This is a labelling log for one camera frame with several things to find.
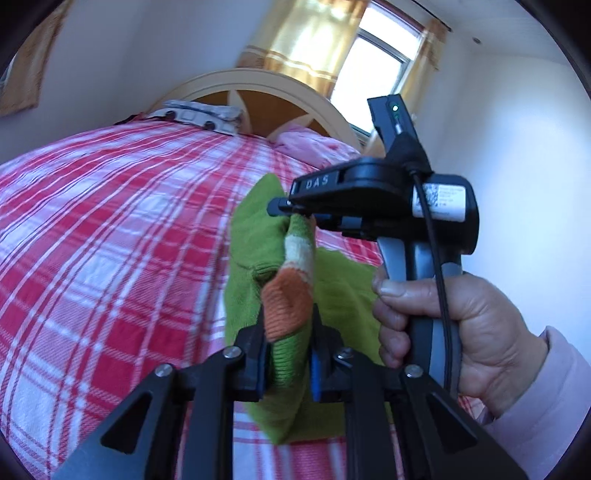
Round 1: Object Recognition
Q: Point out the pink sleeve right forearm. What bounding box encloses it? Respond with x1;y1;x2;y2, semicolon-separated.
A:
478;327;590;479

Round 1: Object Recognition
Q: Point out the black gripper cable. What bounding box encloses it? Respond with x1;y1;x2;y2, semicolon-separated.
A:
406;170;456;398

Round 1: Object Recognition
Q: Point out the person's right hand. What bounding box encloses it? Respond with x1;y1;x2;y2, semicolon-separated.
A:
370;267;551;418

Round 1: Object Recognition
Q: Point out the red white plaid bedspread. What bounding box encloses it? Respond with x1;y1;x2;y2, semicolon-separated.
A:
0;115;486;480

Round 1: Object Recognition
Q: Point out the window behind headboard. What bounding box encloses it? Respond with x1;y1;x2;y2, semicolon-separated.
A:
331;2;423;135

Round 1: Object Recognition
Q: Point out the green striped knit sweater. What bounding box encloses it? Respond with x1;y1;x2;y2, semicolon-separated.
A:
224;174;380;445

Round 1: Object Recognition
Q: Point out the cream wooden headboard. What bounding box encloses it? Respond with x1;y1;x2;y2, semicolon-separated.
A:
151;68;362;150

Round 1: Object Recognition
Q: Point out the white grey patterned pillow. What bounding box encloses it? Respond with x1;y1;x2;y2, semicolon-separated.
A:
147;100;242;136

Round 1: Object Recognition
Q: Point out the yellow curtain behind headboard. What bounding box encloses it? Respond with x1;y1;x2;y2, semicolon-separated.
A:
236;1;451;98

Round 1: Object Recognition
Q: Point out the pink crumpled pillow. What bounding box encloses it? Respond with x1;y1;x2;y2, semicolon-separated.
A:
273;123;361;169

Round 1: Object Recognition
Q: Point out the yellow side window curtain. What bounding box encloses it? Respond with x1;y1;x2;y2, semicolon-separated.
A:
1;1;72;116

